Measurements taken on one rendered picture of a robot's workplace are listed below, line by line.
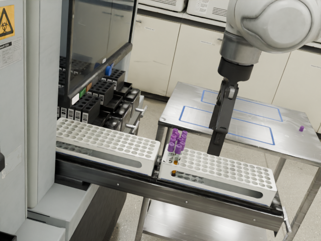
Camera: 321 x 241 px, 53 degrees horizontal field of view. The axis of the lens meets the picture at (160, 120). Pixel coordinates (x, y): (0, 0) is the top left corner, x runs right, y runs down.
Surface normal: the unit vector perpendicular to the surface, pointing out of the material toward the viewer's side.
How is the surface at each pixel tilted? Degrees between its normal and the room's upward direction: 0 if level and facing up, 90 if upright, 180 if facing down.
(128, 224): 0
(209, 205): 90
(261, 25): 102
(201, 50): 90
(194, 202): 90
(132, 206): 0
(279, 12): 96
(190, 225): 0
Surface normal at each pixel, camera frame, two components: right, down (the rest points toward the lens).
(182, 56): -0.19, 0.41
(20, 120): 0.97, 0.24
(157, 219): 0.18, -0.87
